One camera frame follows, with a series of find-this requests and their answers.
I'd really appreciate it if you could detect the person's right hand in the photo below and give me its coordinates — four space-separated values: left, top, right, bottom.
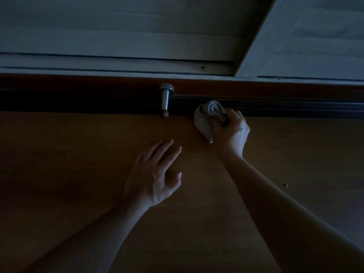
211 108 251 160

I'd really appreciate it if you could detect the person's left hand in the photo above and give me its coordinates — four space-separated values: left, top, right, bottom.
123 139 183 210

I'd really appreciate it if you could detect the grey cleaning cloth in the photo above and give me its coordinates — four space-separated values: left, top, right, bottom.
193 100 231 144

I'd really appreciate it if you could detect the black baseboard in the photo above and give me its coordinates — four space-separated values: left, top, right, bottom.
0 87 364 121

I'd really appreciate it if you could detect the person's left forearm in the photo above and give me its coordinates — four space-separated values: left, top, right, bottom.
21 203 153 273

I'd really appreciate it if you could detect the person's right forearm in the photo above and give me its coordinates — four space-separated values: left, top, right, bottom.
220 155 364 273

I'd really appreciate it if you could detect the metal door stopper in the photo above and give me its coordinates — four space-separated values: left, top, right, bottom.
158 83 175 119

